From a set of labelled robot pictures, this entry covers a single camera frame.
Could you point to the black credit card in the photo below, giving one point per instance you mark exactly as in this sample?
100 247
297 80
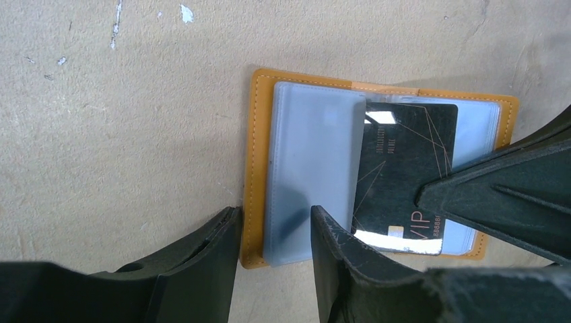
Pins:
404 147

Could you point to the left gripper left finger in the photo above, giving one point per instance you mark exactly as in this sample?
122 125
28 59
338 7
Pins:
189 280

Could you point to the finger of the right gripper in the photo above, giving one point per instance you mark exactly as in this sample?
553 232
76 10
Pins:
519 194

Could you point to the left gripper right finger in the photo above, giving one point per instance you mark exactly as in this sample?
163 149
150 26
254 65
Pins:
355 283

